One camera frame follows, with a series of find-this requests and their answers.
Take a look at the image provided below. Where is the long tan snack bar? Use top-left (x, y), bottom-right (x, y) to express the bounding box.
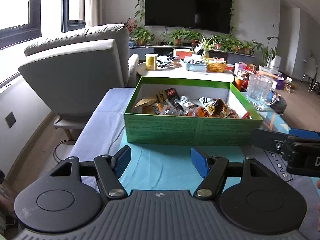
top-left (135, 96), bottom-right (158, 108)

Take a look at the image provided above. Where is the blue patterned table mat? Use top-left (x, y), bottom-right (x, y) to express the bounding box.
top-left (117, 89), bottom-right (320, 230)

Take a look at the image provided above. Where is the black wall socket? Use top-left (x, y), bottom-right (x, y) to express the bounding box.
top-left (5, 112), bottom-right (16, 128)

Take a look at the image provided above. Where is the spider plant in pot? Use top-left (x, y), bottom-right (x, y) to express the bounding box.
top-left (196, 34), bottom-right (216, 58)

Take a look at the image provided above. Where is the woven wicker basket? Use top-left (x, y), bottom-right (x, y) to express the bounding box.
top-left (206, 61), bottom-right (227, 73)

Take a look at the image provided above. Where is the orange peanut snack bag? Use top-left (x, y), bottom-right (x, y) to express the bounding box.
top-left (187, 107), bottom-right (212, 118)

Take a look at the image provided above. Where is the red flower decoration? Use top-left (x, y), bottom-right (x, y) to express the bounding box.
top-left (124, 17), bottom-right (137, 34)

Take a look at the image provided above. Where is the green cardboard box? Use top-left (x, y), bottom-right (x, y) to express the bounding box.
top-left (124, 77), bottom-right (263, 146)

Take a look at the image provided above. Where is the white oval coffee table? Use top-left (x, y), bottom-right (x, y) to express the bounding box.
top-left (136, 63), bottom-right (234, 83)

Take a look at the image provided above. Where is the black wall television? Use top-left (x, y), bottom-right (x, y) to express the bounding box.
top-left (144, 0), bottom-right (232, 34)

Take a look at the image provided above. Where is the purple gift bag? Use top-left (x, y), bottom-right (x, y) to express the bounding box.
top-left (276, 77), bottom-right (284, 90)

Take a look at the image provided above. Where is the red candy packet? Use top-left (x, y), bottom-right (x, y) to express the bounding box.
top-left (165, 88), bottom-right (180, 101)

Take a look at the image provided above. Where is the rice cracker snack packet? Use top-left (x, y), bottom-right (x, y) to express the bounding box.
top-left (142, 103), bottom-right (167, 115)

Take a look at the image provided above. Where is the red white printed snack bag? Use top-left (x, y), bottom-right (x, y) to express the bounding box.
top-left (175, 96), bottom-right (196, 111)

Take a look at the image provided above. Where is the clear glass pitcher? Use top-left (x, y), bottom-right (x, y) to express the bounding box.
top-left (246, 74), bottom-right (278, 111)

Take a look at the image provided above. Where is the yellow brown snack bag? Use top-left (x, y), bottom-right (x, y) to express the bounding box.
top-left (205, 99), bottom-right (239, 119)

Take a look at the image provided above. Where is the black floor cable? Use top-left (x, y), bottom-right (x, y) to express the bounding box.
top-left (53, 139), bottom-right (75, 163)

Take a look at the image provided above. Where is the light blue tissue box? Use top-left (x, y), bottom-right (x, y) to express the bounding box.
top-left (185, 61), bottom-right (207, 73)

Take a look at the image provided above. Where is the grey armchair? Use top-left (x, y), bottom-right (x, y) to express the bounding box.
top-left (18, 24), bottom-right (139, 140)

